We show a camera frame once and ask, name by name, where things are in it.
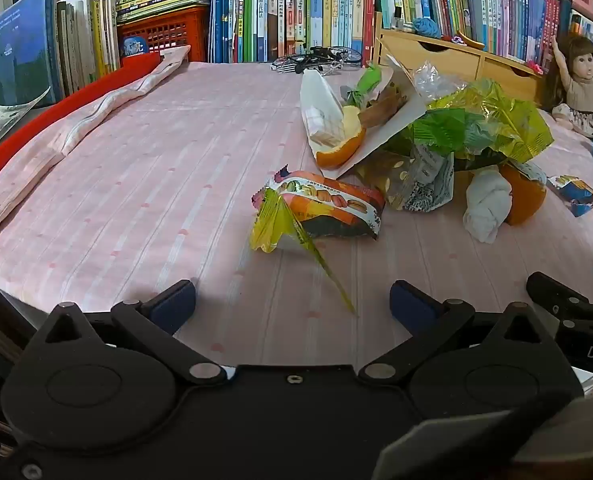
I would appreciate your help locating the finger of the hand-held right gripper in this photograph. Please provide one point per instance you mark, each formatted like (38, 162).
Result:
(556, 297)

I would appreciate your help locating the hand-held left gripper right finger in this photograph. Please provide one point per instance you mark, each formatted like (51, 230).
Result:
(411, 305)

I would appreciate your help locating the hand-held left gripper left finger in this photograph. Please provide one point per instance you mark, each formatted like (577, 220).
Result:
(176, 300)

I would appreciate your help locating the yellow plastic wrapper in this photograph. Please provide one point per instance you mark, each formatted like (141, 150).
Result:
(276, 220)

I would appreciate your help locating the clear plastic bag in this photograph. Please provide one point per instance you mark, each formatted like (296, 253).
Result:
(434, 80)

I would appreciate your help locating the green plastic wrapper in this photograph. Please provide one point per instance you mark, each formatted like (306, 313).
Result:
(366, 80)

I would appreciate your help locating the row of thin pale books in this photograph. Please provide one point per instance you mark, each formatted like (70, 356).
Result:
(84, 40)

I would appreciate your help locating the row of colourful upright books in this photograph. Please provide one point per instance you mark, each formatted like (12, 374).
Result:
(326, 10)

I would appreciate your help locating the small blue snack wrapper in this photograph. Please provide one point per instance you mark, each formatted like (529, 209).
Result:
(573, 195)

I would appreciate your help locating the orange peel cup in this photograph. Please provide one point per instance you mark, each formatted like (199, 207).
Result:
(526, 200)

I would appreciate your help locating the white crumpled tissue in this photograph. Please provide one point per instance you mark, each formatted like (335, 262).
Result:
(486, 205)

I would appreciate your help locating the gold-dotted packet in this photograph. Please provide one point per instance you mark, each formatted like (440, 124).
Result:
(411, 185)

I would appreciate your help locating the orange nut snack packet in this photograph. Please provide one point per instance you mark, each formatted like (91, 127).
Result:
(336, 205)

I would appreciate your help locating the pink striped tablecloth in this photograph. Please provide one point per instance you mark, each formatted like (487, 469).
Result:
(176, 170)

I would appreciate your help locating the orange peel piece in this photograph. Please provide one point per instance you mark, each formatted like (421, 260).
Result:
(341, 152)

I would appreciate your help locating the yellow-green foil wrapper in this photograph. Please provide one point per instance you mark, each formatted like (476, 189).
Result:
(506, 120)

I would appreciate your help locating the brown-haired doll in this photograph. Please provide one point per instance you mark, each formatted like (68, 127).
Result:
(583, 85)

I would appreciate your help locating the white tray with food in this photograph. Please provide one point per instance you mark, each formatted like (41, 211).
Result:
(401, 115)

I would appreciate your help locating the brown wrapper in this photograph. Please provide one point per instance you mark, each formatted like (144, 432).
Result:
(384, 107)

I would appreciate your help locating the pink striped folded cloth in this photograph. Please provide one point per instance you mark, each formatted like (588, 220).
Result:
(51, 135)

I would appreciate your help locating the white paper bag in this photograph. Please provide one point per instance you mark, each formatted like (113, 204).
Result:
(319, 105)

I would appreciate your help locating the red board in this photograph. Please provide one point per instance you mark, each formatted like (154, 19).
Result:
(36, 125)

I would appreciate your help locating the wooden drawer organizer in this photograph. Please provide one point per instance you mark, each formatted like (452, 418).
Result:
(451, 60)

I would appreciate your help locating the glossy photo booklet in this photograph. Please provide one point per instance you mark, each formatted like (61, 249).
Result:
(1, 122)

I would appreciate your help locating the blue round object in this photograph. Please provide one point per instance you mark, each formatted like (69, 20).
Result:
(134, 46)

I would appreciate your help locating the red plastic crate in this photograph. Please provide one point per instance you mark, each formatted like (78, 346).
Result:
(176, 32)

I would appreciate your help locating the blue yarn ball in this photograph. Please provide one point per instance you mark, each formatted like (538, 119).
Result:
(426, 27)

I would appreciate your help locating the large blue book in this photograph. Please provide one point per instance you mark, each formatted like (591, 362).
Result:
(16, 50)

